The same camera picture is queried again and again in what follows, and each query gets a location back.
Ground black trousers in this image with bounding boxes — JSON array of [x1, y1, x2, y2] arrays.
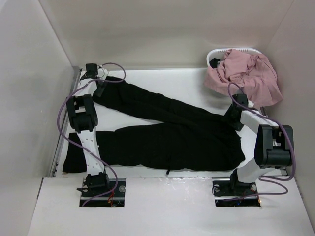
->
[[62, 75, 246, 177]]

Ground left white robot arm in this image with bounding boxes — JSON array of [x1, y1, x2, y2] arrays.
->
[[66, 63, 110, 198]]

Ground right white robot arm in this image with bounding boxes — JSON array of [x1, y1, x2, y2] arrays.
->
[[224, 94, 296, 196]]

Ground pink trousers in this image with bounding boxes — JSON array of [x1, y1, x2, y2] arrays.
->
[[204, 49, 283, 108]]

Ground white laundry basket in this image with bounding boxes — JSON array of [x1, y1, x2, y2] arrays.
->
[[205, 47, 264, 98]]

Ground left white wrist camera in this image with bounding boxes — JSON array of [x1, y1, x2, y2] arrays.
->
[[97, 65, 109, 80]]

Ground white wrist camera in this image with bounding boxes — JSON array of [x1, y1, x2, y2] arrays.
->
[[248, 100, 254, 108], [97, 65, 109, 80]]

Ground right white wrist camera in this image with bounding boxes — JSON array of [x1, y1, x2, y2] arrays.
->
[[248, 100, 254, 108]]

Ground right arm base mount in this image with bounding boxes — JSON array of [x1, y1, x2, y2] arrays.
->
[[211, 178, 260, 207]]

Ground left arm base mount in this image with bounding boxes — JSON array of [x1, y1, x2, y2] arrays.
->
[[77, 178, 126, 208]]

